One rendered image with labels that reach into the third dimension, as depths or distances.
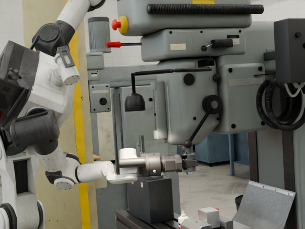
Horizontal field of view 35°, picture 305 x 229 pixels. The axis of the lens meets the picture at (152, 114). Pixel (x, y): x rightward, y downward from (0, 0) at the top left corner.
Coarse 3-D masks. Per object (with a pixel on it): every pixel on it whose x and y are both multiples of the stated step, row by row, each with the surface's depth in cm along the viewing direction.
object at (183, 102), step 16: (160, 64) 182; (176, 64) 173; (192, 64) 174; (160, 80) 182; (176, 80) 174; (192, 80) 174; (208, 80) 177; (176, 96) 174; (192, 96) 175; (176, 112) 174; (192, 112) 175; (176, 128) 175; (192, 128) 175; (208, 128) 178; (176, 144) 179; (192, 144) 180
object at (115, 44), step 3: (108, 42) 182; (111, 42) 182; (114, 42) 183; (117, 42) 183; (120, 42) 184; (138, 42) 187; (141, 42) 187; (108, 45) 182; (111, 45) 182; (114, 45) 183; (117, 45) 183; (120, 45) 183; (123, 45) 185; (126, 45) 185; (129, 45) 186; (132, 45) 186; (135, 45) 187
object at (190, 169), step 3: (186, 159) 183; (189, 159) 183; (192, 159) 184; (186, 168) 184; (189, 168) 183; (192, 168) 184; (195, 168) 185; (183, 171) 185; (186, 171) 184; (189, 171) 183; (192, 171) 184
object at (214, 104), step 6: (210, 96) 174; (216, 96) 175; (204, 102) 174; (210, 102) 174; (216, 102) 174; (204, 108) 174; (210, 108) 174; (216, 108) 175; (204, 120) 173; (198, 126) 172; (192, 138) 171; (186, 144) 170
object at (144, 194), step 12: (144, 180) 215; (156, 180) 213; (168, 180) 216; (132, 192) 227; (144, 192) 215; (156, 192) 213; (168, 192) 216; (132, 204) 228; (144, 204) 216; (156, 204) 213; (168, 204) 216; (144, 216) 217; (156, 216) 213; (168, 216) 216
